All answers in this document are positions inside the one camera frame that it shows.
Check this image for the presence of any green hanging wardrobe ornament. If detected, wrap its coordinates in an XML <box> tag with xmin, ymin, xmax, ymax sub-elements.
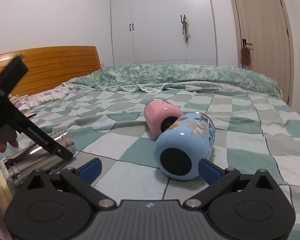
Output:
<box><xmin>181</xmin><ymin>15</ymin><xmax>191</xmax><ymax>46</ymax></box>

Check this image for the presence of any beige door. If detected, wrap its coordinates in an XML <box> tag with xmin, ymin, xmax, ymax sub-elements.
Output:
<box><xmin>231</xmin><ymin>0</ymin><xmax>294</xmax><ymax>105</ymax></box>

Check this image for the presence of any white wardrobe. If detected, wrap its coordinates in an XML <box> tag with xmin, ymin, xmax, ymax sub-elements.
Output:
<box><xmin>111</xmin><ymin>0</ymin><xmax>217</xmax><ymax>66</ymax></box>

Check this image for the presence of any pink cup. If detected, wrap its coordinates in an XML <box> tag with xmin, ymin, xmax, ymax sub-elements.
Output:
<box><xmin>144</xmin><ymin>99</ymin><xmax>183</xmax><ymax>138</ymax></box>

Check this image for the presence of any wooden headboard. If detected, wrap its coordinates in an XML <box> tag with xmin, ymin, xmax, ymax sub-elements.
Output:
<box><xmin>0</xmin><ymin>46</ymin><xmax>101</xmax><ymax>96</ymax></box>

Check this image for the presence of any purple floral pillow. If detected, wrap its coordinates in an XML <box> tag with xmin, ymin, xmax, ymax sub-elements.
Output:
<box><xmin>8</xmin><ymin>82</ymin><xmax>77</xmax><ymax>114</ymax></box>

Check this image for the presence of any blue cartoon cup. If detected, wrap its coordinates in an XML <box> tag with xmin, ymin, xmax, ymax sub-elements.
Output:
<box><xmin>154</xmin><ymin>112</ymin><xmax>216</xmax><ymax>181</ymax></box>

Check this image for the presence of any green floral quilt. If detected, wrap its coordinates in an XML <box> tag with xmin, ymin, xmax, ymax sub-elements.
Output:
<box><xmin>68</xmin><ymin>63</ymin><xmax>283</xmax><ymax>99</ymax></box>

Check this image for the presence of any pink book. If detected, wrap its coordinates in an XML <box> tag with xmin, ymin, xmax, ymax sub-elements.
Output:
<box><xmin>24</xmin><ymin>113</ymin><xmax>37</xmax><ymax>118</ymax></box>

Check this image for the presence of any checkered bed sheet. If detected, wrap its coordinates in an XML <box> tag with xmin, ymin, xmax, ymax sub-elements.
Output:
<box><xmin>0</xmin><ymin>88</ymin><xmax>300</xmax><ymax>240</ymax></box>

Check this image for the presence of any brown plush door ornament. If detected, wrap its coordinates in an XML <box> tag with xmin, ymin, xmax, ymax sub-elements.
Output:
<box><xmin>241</xmin><ymin>47</ymin><xmax>251</xmax><ymax>67</ymax></box>

